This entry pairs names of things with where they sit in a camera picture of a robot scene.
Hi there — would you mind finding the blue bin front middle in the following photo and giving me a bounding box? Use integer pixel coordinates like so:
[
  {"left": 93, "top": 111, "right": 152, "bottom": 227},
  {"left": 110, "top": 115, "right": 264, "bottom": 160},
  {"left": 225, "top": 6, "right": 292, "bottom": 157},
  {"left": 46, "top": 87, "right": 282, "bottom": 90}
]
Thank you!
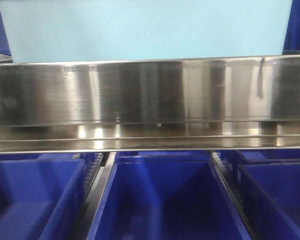
[{"left": 87, "top": 157, "right": 250, "bottom": 240}]

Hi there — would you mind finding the white roller track right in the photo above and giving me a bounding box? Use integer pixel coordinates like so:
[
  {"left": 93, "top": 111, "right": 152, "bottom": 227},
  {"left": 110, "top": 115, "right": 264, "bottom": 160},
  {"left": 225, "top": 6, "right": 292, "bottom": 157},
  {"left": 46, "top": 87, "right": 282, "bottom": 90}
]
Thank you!
[{"left": 210, "top": 151, "right": 258, "bottom": 240}]

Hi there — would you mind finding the blue bin upper right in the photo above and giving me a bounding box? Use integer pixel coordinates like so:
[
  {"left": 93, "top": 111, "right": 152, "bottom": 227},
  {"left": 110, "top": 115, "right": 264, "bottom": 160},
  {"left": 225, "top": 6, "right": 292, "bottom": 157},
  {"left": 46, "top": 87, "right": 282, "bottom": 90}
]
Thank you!
[{"left": 282, "top": 0, "right": 300, "bottom": 54}]

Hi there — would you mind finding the blue bin front left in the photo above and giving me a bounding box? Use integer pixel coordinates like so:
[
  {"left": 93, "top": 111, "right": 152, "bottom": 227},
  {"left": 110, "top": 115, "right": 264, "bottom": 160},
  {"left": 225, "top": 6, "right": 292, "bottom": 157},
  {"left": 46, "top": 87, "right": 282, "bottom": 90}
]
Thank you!
[{"left": 0, "top": 159, "right": 85, "bottom": 240}]

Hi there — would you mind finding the light blue plastic bin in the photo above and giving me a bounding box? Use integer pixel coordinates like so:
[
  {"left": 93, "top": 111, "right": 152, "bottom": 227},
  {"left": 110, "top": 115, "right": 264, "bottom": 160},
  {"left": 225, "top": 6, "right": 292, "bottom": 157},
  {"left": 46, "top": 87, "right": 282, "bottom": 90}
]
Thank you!
[{"left": 0, "top": 0, "right": 292, "bottom": 63}]

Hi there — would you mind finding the steel lane divider left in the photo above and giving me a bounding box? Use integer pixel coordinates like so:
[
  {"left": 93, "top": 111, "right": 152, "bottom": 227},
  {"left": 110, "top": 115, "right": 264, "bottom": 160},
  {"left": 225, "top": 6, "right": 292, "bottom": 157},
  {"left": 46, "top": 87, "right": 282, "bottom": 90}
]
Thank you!
[{"left": 70, "top": 152, "right": 116, "bottom": 240}]

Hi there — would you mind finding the stainless steel right shelf rail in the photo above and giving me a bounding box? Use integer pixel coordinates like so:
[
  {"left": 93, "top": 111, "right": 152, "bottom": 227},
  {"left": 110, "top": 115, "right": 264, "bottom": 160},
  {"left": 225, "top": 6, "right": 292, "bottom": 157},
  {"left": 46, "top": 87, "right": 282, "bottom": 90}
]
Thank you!
[{"left": 0, "top": 54, "right": 300, "bottom": 154}]

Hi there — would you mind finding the blue bin front right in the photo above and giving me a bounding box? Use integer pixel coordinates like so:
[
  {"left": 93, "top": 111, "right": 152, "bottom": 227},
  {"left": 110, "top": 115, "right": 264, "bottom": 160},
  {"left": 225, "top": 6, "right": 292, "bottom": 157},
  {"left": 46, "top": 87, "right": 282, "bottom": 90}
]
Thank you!
[{"left": 239, "top": 162, "right": 300, "bottom": 240}]

